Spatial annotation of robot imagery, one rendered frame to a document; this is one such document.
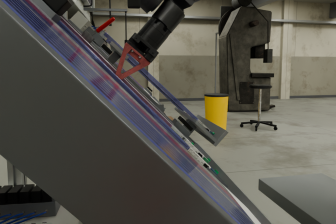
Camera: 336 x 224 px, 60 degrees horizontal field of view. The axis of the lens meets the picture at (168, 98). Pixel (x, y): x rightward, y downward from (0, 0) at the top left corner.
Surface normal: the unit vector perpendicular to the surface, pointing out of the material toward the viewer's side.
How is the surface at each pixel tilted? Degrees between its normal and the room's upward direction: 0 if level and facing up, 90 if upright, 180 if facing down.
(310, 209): 0
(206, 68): 90
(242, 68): 90
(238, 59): 90
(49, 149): 90
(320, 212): 0
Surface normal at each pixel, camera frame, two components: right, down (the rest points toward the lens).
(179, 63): 0.21, 0.11
